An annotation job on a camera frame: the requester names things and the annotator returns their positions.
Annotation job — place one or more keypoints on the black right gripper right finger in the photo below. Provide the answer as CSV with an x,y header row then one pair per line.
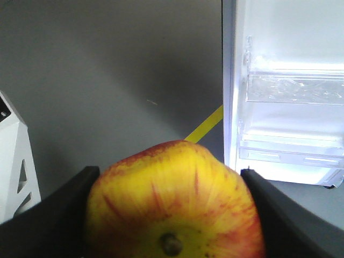
x,y
290,230

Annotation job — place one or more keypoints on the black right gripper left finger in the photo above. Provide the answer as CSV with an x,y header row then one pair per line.
x,y
54,227

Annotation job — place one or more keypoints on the red yellow apple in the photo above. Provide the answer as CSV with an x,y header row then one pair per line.
x,y
172,200

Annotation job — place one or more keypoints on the clear lower door bin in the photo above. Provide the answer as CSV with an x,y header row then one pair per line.
x,y
296,148

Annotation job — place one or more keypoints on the clear door bin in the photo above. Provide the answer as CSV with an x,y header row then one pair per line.
x,y
278,79
296,148

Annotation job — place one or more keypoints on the clear upper door bin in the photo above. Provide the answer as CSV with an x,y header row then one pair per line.
x,y
278,79

